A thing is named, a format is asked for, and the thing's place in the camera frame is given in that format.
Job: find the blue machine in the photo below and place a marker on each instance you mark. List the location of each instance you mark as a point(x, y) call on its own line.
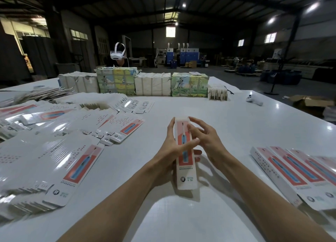
point(188, 56)

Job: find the open cardboard box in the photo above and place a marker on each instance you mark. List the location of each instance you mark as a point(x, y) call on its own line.
point(312, 105)

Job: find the white plastic bags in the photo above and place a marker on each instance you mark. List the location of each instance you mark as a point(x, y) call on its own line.
point(329, 114)

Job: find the green yellow carton bundle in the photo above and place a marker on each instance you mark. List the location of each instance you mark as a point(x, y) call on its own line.
point(116, 82)

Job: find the pile of grey flat sheets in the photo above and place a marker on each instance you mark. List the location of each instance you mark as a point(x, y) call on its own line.
point(34, 95)

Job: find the dark grey cabinet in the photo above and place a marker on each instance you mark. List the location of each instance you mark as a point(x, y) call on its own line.
point(39, 55)

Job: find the square bright window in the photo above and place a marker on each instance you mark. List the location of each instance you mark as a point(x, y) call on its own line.
point(170, 32)

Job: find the red white carton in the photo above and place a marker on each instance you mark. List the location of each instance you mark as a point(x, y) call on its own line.
point(186, 173)

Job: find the person's left hand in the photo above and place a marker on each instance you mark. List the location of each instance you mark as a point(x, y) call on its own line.
point(167, 152)

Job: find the small wall window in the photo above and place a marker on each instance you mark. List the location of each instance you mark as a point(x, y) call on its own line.
point(240, 42)

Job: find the person's right hand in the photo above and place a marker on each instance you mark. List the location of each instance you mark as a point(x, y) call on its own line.
point(210, 142)

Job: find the double wall window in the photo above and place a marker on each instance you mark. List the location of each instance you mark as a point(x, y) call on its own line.
point(270, 38)

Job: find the row of white cartons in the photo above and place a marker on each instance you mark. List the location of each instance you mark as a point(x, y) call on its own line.
point(153, 85)
point(78, 83)

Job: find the person's left forearm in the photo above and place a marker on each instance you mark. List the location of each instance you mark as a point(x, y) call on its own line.
point(110, 207)

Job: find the small black tool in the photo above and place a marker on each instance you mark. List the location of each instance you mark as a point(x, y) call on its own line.
point(229, 91)

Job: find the black floor stand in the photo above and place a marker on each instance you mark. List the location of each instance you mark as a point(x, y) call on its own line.
point(279, 74)

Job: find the blue bins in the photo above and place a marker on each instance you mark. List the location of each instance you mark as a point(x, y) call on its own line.
point(281, 77)

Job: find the small white object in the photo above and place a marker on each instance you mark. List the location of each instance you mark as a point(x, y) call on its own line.
point(254, 99)

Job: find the person's right forearm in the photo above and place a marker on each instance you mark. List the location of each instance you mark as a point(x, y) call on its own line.
point(275, 202)

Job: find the white headset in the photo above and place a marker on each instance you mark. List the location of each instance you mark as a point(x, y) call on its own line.
point(117, 52)

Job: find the pile of carton blanks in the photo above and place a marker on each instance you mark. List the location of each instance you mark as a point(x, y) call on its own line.
point(50, 145)

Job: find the small beige card stack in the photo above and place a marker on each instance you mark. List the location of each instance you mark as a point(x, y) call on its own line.
point(218, 94)

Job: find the grey crate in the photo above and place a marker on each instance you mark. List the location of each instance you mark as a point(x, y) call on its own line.
point(67, 68)

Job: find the green printed carton bundle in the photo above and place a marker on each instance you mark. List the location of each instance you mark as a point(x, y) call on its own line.
point(189, 85)

